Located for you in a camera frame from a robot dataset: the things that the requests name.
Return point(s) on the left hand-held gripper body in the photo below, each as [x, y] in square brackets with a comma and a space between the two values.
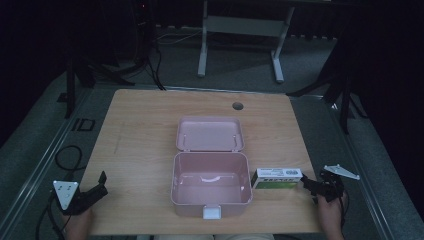
[65, 192]

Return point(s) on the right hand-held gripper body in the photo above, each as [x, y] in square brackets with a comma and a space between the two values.
[331, 186]

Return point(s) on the white and green medicine box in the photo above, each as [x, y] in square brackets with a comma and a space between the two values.
[276, 178]

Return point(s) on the pink plastic storage box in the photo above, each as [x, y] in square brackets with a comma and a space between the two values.
[210, 173]

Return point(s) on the person's right hand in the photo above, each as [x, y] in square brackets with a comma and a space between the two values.
[330, 213]

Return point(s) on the person's left hand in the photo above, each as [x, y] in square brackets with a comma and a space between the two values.
[80, 222]

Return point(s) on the black metal stand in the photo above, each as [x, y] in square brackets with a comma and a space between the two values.
[345, 100]
[70, 90]

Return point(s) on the grey table grommet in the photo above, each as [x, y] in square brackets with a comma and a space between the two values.
[237, 106]

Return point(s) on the black floor bracket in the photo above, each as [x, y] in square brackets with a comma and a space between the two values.
[83, 125]

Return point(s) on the white metal desk frame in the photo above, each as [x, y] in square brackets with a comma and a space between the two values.
[243, 26]

